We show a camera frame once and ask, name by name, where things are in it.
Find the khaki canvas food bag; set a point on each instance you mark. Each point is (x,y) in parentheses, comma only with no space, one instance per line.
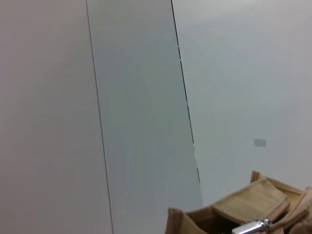
(256,200)

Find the silver metal zipper pull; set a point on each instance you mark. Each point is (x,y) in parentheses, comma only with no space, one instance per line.
(248,228)

